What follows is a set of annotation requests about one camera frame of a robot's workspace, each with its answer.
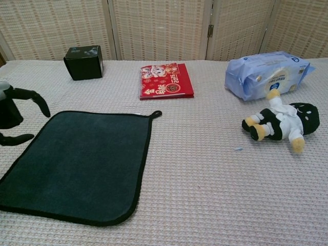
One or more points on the small blue paper scrap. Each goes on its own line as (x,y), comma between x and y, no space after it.
(238,148)

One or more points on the beige woven tablecloth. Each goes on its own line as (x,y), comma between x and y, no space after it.
(200,184)

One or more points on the woven folding screen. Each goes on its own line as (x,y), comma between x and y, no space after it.
(159,28)

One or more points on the black cardboard box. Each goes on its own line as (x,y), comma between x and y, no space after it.
(83,66)

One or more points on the brass screen hinge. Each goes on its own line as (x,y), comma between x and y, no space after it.
(210,31)

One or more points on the red spiral calendar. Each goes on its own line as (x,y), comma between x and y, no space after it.
(166,84)

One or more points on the grey yellow towel black trim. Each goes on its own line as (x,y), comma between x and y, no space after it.
(77,159)

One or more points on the black white plush doll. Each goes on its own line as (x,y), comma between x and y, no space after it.
(284,123)

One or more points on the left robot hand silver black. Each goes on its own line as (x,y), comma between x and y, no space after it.
(10,112)

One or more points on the blue tissue pack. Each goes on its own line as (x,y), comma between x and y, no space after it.
(256,71)

